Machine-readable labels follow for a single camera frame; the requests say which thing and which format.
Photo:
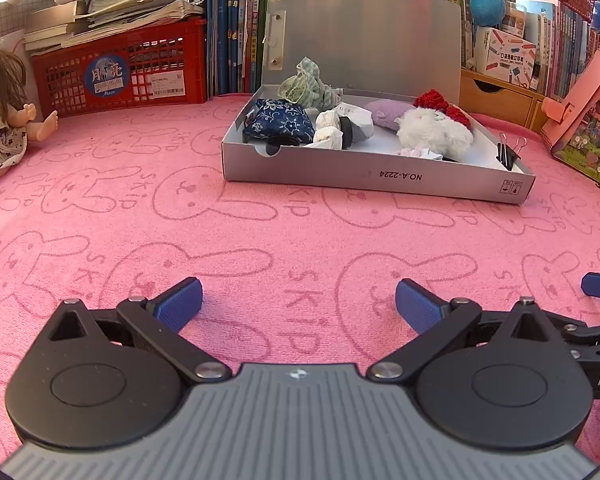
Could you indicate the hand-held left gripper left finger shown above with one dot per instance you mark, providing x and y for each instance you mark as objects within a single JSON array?
[{"x": 180, "y": 302}]

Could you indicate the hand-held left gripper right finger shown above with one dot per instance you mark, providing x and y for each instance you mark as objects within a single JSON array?
[{"x": 420, "y": 305}]

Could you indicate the silver cardboard box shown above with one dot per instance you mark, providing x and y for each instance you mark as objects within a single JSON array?
[{"x": 380, "y": 180}]

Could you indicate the small pale wrapper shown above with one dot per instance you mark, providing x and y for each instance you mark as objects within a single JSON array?
[{"x": 420, "y": 153}]

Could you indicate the white plush toy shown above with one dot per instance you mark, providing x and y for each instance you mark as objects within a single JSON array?
[{"x": 430, "y": 132}]

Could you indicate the white paper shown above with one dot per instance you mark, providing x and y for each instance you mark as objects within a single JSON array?
[{"x": 362, "y": 120}]

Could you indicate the purple plush toy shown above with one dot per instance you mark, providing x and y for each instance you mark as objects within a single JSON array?
[{"x": 387, "y": 112}]

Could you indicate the white tissue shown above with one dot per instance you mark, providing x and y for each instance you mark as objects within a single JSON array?
[{"x": 327, "y": 127}]

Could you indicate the blue floral pouch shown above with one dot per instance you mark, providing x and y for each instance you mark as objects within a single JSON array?
[{"x": 280, "y": 122}]

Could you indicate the red crocheted piece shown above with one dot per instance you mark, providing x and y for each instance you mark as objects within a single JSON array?
[{"x": 430, "y": 97}]

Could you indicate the green speckled cloth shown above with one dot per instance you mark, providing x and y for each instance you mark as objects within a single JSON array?
[{"x": 300, "y": 87}]

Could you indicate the pink rabbit print mat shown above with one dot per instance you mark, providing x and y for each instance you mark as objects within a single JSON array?
[{"x": 130, "y": 220}]

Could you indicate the black binder clip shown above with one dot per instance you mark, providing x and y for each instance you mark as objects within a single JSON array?
[
  {"x": 514, "y": 157},
  {"x": 504, "y": 152}
]

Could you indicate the pink house toy case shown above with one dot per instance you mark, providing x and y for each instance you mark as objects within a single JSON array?
[{"x": 587, "y": 125}]

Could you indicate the wooden drawer box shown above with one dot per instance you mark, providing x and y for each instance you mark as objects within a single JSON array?
[{"x": 500, "y": 102}]

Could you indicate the red plastic crate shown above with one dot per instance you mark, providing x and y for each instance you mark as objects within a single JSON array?
[{"x": 180, "y": 60}]

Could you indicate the row of colourful upright books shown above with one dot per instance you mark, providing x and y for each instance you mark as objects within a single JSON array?
[{"x": 560, "y": 45}]

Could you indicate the white label printer box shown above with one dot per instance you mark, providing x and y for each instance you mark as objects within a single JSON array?
[{"x": 507, "y": 57}]

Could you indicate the brown-haired doll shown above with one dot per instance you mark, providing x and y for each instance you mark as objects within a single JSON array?
[{"x": 0, "y": 110}]

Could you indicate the row of blue upright books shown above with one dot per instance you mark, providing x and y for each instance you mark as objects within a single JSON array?
[{"x": 230, "y": 25}]

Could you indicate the blue plush ball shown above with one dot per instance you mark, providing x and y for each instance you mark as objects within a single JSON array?
[{"x": 487, "y": 6}]

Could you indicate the white grid panel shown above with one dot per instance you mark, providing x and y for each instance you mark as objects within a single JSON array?
[{"x": 5, "y": 17}]

